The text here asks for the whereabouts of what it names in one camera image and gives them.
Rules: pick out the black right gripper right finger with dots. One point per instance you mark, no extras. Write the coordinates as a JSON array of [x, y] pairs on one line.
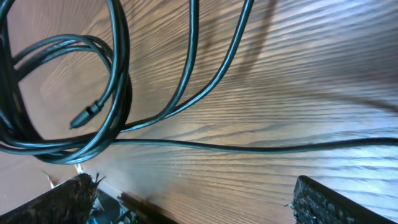
[[314, 203]]

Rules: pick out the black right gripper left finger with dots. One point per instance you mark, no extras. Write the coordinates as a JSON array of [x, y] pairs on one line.
[[69, 202]]

